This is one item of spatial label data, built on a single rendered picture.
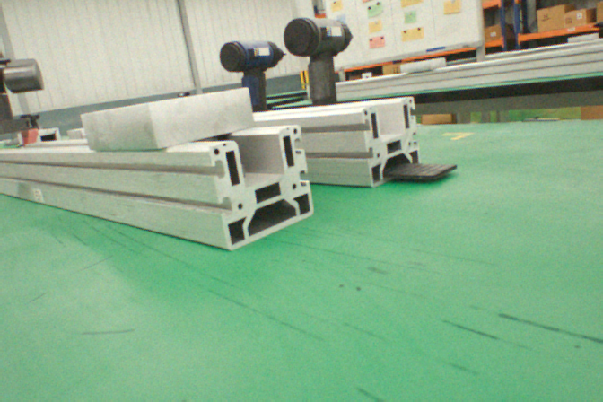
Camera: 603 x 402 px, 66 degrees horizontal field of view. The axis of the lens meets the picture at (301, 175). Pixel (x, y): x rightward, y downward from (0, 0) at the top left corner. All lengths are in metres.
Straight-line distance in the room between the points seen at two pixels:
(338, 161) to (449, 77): 1.59
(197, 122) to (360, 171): 0.18
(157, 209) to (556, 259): 0.33
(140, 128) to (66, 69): 12.02
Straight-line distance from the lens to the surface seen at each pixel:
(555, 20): 10.65
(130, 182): 0.50
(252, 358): 0.24
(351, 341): 0.24
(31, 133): 1.16
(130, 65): 12.85
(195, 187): 0.39
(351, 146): 0.51
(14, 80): 1.14
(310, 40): 0.74
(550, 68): 1.90
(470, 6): 3.52
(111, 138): 0.50
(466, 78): 2.05
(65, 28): 12.60
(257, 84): 0.97
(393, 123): 0.56
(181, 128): 0.43
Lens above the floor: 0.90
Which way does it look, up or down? 11 degrees down
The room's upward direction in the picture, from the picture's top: 9 degrees counter-clockwise
